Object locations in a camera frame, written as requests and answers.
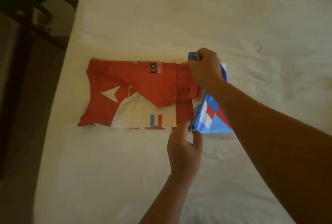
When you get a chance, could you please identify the person's right forearm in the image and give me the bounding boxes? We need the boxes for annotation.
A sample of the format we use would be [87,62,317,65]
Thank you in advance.
[205,78,332,224]

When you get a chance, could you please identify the person's left forearm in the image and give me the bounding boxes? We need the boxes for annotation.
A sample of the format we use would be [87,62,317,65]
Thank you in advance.
[139,174,195,224]

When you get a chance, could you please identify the person's right hand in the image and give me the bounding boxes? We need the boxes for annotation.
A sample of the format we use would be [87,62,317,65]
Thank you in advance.
[187,47,225,92]

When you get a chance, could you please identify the red blue white jersey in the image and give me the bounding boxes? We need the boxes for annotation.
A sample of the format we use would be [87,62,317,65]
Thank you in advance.
[78,50,234,134]

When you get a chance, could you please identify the white bed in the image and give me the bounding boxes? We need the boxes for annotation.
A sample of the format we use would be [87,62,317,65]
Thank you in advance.
[34,0,332,224]

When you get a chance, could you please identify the person's left hand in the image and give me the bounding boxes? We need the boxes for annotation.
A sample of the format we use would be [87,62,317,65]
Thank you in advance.
[166,122,204,181]

